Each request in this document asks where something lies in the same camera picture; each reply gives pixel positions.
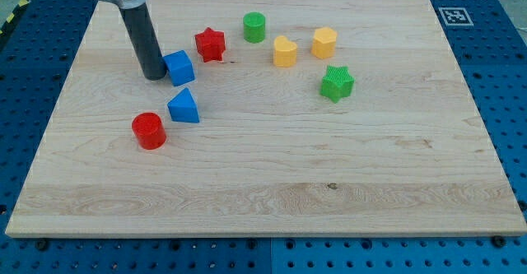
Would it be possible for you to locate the blue triangle block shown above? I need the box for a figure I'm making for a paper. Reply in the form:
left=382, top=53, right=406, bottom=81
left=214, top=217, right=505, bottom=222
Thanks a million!
left=167, top=88, right=200, bottom=123

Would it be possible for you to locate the yellow heart block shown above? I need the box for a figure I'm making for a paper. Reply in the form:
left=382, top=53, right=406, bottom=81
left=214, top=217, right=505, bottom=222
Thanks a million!
left=273, top=35, right=297, bottom=67

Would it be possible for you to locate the light wooden board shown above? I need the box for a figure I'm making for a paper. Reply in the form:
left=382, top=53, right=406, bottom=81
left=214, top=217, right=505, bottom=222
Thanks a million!
left=6, top=0, right=526, bottom=239

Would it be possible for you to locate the blue cube block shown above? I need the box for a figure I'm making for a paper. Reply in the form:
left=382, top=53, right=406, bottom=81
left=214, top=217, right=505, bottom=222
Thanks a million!
left=163, top=50, right=195, bottom=86

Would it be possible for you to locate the black bolt front left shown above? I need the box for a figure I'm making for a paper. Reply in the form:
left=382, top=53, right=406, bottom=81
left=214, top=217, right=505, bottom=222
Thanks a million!
left=35, top=239, right=49, bottom=252

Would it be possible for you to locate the black bolt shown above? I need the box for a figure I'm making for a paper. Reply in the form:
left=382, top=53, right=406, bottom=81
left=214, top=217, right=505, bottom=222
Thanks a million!
left=491, top=235, right=506, bottom=248
left=35, top=239, right=49, bottom=252

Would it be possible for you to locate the green cylinder block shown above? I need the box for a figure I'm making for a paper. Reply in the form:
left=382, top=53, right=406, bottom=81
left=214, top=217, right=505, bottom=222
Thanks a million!
left=242, top=12, right=266, bottom=44

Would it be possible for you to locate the white fiducial marker tag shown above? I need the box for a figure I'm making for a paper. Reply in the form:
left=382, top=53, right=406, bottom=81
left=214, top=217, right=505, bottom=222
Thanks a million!
left=439, top=7, right=473, bottom=26

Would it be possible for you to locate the green star block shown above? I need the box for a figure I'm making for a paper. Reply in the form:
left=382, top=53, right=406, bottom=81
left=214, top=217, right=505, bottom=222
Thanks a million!
left=319, top=65, right=355, bottom=103

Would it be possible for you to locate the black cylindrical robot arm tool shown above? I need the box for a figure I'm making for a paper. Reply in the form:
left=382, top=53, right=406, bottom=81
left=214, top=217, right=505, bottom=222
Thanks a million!
left=97, top=0, right=166, bottom=81

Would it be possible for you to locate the yellow hexagon block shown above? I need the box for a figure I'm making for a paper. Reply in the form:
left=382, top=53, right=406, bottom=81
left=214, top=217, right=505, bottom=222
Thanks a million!
left=311, top=27, right=338, bottom=59

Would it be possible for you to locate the red cylinder block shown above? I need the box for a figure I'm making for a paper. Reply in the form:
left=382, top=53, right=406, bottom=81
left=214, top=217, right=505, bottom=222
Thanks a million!
left=132, top=112, right=166, bottom=150

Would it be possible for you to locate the red star block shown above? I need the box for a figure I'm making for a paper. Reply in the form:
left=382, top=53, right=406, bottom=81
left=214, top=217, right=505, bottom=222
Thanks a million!
left=194, top=27, right=226, bottom=63

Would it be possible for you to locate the black bolt front right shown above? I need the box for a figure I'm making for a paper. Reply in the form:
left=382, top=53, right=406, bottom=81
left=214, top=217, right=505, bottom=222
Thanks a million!
left=491, top=235, right=506, bottom=248

